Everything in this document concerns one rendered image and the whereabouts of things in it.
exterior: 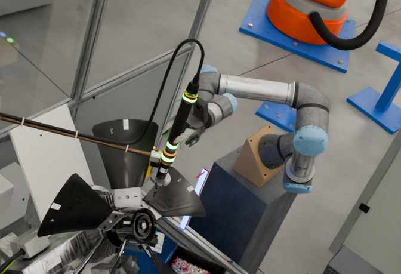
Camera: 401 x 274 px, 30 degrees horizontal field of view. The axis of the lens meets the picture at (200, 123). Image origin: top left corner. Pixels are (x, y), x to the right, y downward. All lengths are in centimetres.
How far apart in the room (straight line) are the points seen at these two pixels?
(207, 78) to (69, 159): 56
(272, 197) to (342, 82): 311
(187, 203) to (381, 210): 182
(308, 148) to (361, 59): 400
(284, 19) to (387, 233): 253
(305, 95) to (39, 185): 96
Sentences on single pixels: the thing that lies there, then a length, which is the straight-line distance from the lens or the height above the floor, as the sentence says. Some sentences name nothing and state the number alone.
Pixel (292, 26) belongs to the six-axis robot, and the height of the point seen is 14.
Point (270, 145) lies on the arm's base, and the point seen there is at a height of 118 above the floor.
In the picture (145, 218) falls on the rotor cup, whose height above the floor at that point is 124.
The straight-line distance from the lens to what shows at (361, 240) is 446.
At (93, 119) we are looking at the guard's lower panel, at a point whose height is 82.
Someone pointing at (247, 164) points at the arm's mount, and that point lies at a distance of 313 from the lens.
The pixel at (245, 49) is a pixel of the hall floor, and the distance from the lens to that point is 601.
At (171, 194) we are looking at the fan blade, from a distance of 269.
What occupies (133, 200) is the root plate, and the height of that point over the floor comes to 125.
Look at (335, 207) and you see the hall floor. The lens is 489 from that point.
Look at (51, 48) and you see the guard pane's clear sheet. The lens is 292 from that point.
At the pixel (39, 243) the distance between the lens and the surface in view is 245.
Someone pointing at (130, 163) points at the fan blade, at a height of 134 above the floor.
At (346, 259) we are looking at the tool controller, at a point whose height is 124.
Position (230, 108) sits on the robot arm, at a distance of 254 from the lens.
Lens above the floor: 298
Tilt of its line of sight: 36 degrees down
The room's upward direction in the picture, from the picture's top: 21 degrees clockwise
